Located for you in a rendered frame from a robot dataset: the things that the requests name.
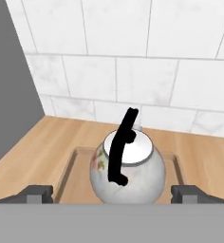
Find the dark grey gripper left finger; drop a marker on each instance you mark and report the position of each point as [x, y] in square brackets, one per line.
[38, 193]

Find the wooden tray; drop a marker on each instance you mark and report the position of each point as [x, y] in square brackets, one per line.
[74, 180]

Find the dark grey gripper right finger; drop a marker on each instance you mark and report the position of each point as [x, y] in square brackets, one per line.
[185, 193]

